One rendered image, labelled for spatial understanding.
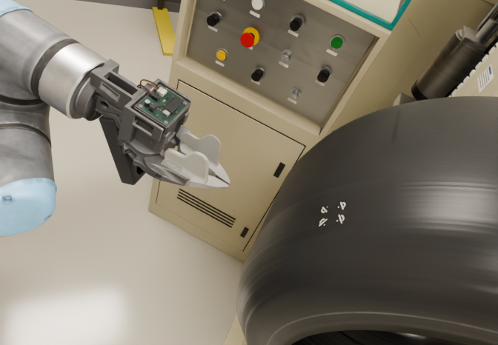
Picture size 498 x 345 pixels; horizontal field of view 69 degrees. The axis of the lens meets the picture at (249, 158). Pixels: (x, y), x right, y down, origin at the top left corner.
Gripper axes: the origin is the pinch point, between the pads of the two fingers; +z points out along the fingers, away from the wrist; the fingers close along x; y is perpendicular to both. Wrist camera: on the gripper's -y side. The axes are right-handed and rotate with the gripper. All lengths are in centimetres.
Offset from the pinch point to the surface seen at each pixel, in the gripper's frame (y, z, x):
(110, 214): -127, -38, 49
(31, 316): -127, -34, -3
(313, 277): 9.3, 12.9, -10.8
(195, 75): -37, -26, 60
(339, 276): 12.0, 14.2, -11.0
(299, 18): -4, -6, 64
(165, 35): -133, -100, 197
